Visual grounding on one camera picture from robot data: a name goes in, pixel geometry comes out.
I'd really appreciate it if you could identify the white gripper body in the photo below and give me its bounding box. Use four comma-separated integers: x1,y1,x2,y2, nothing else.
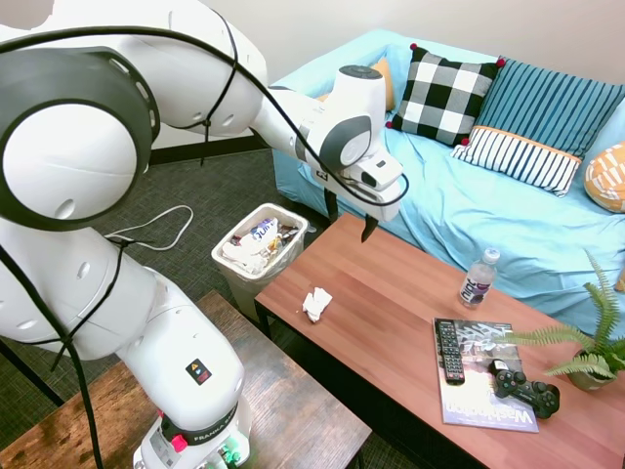
313,164,403,224

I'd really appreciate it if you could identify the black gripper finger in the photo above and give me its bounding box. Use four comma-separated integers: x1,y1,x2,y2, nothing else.
359,213,380,244
323,187,341,225

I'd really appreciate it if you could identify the white tissue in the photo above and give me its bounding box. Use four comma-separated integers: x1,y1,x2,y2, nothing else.
301,286,334,323

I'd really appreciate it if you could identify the crumpled white plastic trash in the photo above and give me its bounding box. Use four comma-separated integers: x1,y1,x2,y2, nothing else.
222,239,269,276

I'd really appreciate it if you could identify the white trash bin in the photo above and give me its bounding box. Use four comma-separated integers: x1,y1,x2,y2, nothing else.
210,202,310,323

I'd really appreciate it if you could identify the purple white wrapper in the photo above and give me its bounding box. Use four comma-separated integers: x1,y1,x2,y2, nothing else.
248,217,280,243

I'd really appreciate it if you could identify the sofa with blue cover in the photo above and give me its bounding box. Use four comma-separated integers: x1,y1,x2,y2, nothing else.
267,27,625,338

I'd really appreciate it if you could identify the reddish wooden coffee table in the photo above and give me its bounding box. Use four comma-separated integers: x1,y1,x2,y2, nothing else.
253,212,625,469

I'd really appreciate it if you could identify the black white checkered pillow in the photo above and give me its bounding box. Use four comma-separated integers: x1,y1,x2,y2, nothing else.
384,42,507,148

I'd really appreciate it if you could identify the clear purple label bottle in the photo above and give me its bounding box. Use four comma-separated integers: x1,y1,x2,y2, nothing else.
456,246,501,310

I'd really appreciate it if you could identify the plain yellow pillow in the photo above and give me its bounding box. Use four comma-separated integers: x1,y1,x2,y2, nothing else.
314,57,396,113

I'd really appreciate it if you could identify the white navy striped pillow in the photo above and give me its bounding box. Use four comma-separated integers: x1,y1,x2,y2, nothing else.
449,124,583,198

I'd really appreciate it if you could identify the black tv remote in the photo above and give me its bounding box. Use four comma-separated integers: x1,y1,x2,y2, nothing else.
435,320,468,387

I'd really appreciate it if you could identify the blue striped pillow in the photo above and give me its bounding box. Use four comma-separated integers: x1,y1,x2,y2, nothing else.
473,57,625,160

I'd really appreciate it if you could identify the rustic wooden robot stand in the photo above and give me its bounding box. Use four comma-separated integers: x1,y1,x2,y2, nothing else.
0,290,373,469

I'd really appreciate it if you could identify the Washington magazine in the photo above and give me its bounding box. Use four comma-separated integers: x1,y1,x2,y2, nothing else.
433,317,541,435

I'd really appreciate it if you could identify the green fern plant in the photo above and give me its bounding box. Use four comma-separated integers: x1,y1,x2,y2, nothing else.
492,248,625,382

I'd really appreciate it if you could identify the orange white patterned pillow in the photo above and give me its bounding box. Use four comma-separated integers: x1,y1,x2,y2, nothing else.
583,141,625,214

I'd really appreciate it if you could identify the black game controller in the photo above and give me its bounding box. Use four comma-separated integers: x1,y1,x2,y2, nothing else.
491,368,562,420

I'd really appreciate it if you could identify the beige plant pot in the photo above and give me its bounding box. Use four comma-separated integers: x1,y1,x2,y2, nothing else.
565,349,617,392

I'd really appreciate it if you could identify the black floor strip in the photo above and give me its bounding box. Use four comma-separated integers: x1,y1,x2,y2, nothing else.
0,339,65,407

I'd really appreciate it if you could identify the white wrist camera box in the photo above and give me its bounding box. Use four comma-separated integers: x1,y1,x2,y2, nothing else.
351,151,405,192

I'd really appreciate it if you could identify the white floor cable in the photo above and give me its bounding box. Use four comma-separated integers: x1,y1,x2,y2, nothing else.
104,203,195,253

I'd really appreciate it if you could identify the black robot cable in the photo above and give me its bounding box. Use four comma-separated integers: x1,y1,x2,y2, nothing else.
0,26,410,469

